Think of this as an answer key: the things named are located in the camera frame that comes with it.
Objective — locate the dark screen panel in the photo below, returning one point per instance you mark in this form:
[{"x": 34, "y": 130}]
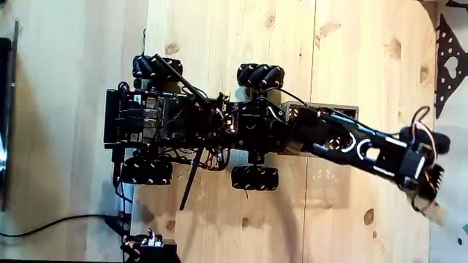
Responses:
[{"x": 4, "y": 109}]

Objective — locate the black thin bar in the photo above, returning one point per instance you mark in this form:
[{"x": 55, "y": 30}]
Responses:
[
  {"x": 191, "y": 179},
  {"x": 183, "y": 81}
]

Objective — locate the black lattice basket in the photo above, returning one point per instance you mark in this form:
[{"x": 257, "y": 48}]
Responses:
[{"x": 347, "y": 108}]

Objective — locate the black mecanum wheel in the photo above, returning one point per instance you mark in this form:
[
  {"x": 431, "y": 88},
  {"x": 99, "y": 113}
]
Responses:
[
  {"x": 146, "y": 66},
  {"x": 254, "y": 178},
  {"x": 260, "y": 75},
  {"x": 146, "y": 171}
]

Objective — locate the black device with lights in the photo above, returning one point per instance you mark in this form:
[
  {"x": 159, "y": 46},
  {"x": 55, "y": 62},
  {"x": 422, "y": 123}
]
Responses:
[{"x": 157, "y": 252}]

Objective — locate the black dotted cloth with heart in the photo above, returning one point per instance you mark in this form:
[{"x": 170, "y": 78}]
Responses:
[{"x": 443, "y": 65}]

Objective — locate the black oval camera box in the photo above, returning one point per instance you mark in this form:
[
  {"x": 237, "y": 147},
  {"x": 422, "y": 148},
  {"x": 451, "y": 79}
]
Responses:
[{"x": 440, "y": 141}]

